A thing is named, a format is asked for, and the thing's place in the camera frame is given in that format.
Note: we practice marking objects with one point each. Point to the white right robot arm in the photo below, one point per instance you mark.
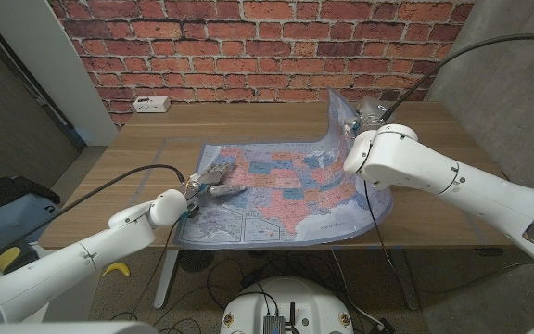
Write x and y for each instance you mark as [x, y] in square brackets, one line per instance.
[434, 171]

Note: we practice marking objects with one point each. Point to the black floor fan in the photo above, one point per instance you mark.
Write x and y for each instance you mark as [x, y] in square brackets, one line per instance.
[196, 261]

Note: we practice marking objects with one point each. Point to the blue plastic bin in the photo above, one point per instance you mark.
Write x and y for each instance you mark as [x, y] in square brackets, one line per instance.
[7, 222]

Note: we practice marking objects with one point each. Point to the black antenna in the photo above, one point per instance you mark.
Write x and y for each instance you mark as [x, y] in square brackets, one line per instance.
[293, 317]

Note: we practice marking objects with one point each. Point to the yellow banana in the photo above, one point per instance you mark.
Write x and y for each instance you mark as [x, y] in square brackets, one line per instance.
[118, 267]

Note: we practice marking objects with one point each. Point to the printed United States map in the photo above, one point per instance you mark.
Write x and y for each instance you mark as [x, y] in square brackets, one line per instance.
[285, 195]

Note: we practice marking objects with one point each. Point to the red brick printed backdrop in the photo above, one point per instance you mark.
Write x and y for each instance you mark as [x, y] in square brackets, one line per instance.
[211, 51]

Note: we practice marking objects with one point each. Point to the grey table leg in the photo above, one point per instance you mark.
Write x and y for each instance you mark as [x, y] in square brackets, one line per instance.
[406, 283]

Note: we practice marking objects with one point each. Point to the black and yellow foot pedal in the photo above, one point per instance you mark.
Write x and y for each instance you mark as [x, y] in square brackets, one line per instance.
[9, 257]

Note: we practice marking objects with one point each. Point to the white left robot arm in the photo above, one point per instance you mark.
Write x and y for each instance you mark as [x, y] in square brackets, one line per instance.
[63, 264]

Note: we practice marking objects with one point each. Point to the white table leg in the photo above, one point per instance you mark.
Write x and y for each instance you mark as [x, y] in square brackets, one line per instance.
[164, 283]

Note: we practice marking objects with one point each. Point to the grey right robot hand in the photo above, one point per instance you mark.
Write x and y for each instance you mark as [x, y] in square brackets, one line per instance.
[370, 111]

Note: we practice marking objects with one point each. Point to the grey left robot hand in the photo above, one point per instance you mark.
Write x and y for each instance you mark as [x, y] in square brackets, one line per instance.
[209, 183]

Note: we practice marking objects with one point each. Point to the white power outlet box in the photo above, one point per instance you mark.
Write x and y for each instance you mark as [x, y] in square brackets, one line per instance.
[151, 104]

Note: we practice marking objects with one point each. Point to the white robot torso base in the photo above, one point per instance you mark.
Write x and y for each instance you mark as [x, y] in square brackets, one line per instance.
[313, 306]

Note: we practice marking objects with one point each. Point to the grey electronics box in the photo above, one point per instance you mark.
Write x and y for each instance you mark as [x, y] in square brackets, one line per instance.
[272, 325]

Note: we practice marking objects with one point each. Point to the black cloth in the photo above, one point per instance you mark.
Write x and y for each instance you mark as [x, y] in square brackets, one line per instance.
[3, 190]

